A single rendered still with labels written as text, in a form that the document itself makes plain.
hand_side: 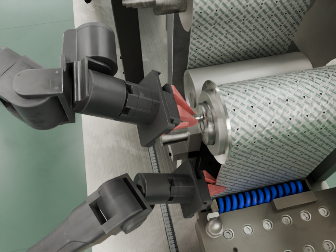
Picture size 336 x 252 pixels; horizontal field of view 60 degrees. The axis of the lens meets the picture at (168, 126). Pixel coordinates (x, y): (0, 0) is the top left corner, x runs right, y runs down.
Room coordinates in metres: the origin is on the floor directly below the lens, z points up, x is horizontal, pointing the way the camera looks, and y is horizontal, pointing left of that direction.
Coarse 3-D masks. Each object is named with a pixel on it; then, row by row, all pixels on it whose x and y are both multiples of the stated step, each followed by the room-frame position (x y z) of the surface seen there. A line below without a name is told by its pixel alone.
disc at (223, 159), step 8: (208, 80) 0.33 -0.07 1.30; (208, 88) 0.32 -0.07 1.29; (216, 88) 0.30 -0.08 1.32; (216, 96) 0.29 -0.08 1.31; (224, 104) 0.27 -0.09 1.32; (224, 112) 0.26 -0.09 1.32; (224, 120) 0.25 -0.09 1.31; (224, 128) 0.24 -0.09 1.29; (224, 152) 0.22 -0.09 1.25; (224, 160) 0.21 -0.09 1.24
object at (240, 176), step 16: (256, 160) 0.24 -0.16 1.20; (272, 160) 0.24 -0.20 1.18; (288, 160) 0.25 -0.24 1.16; (304, 160) 0.26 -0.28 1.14; (320, 160) 0.27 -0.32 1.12; (224, 176) 0.22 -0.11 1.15; (240, 176) 0.23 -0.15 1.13; (256, 176) 0.24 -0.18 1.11; (272, 176) 0.25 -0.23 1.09; (288, 176) 0.26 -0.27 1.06; (304, 176) 0.27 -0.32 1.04; (224, 192) 0.23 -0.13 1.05; (240, 192) 0.24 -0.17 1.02
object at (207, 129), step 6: (204, 102) 0.31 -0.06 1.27; (198, 108) 0.30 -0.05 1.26; (204, 108) 0.29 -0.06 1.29; (204, 114) 0.27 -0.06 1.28; (210, 114) 0.27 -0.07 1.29; (204, 120) 0.27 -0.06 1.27; (210, 120) 0.26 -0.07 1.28; (198, 126) 0.29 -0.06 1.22; (204, 126) 0.27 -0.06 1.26; (210, 126) 0.25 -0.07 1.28; (204, 132) 0.27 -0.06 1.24; (210, 132) 0.25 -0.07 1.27; (204, 138) 0.26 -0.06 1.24; (210, 138) 0.24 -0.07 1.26; (210, 144) 0.24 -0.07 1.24
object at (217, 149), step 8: (200, 96) 0.33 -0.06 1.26; (208, 96) 0.30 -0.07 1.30; (208, 104) 0.29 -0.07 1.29; (216, 104) 0.28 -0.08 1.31; (216, 112) 0.26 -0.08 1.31; (216, 120) 0.25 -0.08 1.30; (216, 128) 0.25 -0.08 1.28; (216, 136) 0.24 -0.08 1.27; (224, 136) 0.23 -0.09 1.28; (216, 144) 0.24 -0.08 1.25; (224, 144) 0.23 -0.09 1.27; (216, 152) 0.23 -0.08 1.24
